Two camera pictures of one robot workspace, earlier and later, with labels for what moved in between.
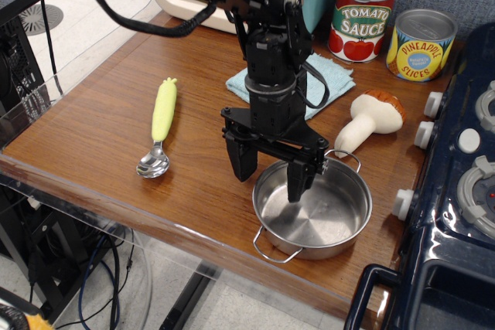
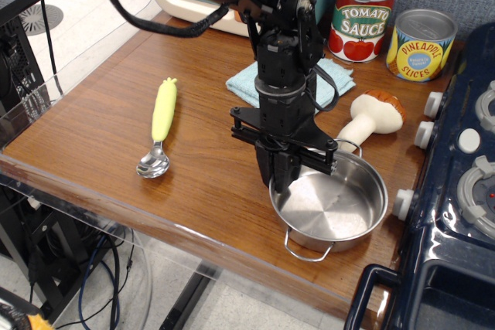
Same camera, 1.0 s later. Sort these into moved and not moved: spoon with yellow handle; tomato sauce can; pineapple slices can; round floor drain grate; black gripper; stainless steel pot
Moved: black gripper; stainless steel pot
Not moved: round floor drain grate; pineapple slices can; tomato sauce can; spoon with yellow handle
